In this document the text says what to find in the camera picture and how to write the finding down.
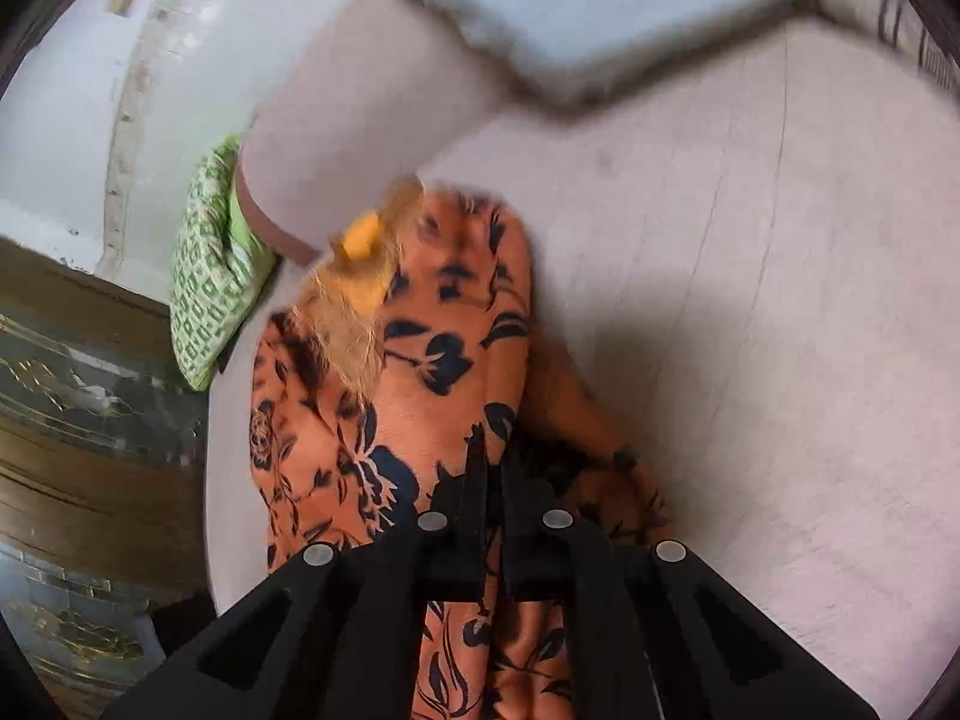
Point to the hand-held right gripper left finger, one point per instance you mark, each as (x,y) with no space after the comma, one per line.
(474,510)

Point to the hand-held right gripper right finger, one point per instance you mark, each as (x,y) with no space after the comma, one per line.
(517,532)

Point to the orange floral garment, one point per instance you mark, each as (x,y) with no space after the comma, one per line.
(442,405)

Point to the yellow fringed cloth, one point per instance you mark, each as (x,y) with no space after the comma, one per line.
(360,270)

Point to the beige sofa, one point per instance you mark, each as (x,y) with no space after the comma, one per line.
(750,315)

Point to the green patterned pillow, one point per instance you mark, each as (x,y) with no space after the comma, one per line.
(206,292)

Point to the dark wooden ornate cabinet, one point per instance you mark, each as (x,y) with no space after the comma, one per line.
(82,420)

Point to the light blue fringed cushion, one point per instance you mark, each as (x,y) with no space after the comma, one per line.
(600,7)

